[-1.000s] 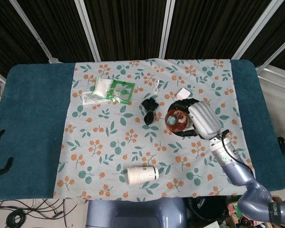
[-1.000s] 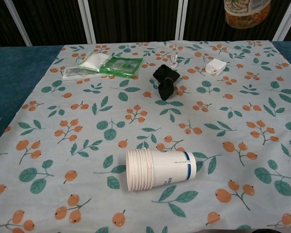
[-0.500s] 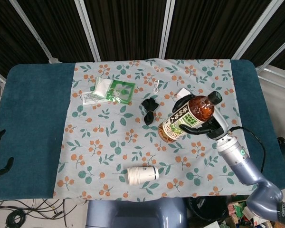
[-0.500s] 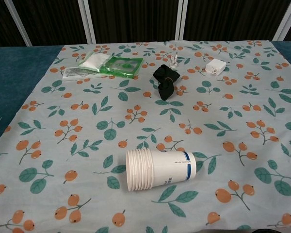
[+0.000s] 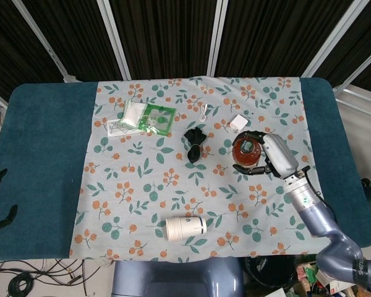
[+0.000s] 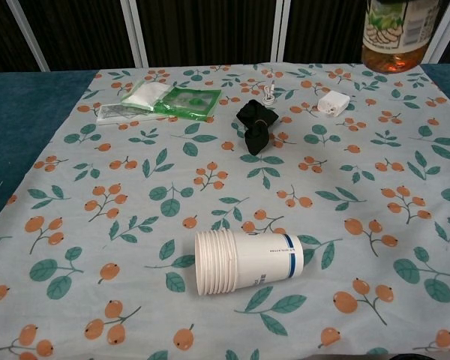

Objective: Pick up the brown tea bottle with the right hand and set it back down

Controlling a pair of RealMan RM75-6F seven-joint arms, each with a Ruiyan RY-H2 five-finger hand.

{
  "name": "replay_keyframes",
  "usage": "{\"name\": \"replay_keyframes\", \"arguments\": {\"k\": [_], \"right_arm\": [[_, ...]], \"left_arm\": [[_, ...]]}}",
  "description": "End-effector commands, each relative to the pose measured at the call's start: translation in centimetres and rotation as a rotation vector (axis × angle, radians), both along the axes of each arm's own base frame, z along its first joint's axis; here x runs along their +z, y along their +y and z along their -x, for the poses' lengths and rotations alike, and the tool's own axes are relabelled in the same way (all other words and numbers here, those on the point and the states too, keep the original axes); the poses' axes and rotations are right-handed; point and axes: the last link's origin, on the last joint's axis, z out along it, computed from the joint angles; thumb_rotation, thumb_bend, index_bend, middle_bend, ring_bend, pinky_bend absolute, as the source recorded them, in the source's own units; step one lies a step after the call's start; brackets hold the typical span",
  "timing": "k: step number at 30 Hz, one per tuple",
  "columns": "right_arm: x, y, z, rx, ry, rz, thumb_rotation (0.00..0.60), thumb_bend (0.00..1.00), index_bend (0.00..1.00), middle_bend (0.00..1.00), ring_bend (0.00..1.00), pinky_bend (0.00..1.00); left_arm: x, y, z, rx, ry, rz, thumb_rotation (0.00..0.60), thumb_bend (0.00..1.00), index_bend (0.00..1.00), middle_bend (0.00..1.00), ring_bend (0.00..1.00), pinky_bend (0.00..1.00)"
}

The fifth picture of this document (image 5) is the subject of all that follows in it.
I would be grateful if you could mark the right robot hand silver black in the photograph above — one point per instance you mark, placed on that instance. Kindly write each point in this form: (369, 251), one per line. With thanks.
(281, 154)

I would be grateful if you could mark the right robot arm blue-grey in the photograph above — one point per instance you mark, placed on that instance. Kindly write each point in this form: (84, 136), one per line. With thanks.
(315, 216)

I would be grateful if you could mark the white charger adapter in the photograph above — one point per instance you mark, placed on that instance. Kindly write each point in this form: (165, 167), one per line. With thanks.
(238, 123)

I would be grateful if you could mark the teal table cover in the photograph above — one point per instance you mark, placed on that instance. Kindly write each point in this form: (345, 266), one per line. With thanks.
(43, 139)

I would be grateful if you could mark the black sock bundle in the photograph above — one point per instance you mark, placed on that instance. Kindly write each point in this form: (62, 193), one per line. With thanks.
(194, 143)

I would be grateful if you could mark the black waste bin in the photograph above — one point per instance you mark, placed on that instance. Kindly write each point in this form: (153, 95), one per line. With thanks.
(269, 272)

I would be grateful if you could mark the white paper cup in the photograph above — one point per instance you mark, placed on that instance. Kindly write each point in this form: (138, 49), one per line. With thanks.
(185, 228)

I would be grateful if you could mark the cardboard box with clutter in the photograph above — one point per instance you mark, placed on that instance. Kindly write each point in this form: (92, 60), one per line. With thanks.
(309, 273)

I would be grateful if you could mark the green plastic bag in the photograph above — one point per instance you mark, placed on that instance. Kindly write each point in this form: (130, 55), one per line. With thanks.
(159, 119)

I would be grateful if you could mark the white printed booklet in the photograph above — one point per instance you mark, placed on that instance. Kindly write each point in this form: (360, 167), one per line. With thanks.
(117, 130)

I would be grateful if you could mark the floral tablecloth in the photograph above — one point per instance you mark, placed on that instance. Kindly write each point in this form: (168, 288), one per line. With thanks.
(142, 173)

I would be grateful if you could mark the white powder pouch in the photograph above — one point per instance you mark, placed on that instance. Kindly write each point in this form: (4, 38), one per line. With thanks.
(133, 114)

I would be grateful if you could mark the blue-grey robot torso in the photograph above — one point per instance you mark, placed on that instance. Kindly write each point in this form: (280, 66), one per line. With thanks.
(173, 278)

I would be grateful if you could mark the black folding screen white frame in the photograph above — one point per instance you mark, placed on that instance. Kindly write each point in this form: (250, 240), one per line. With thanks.
(173, 37)

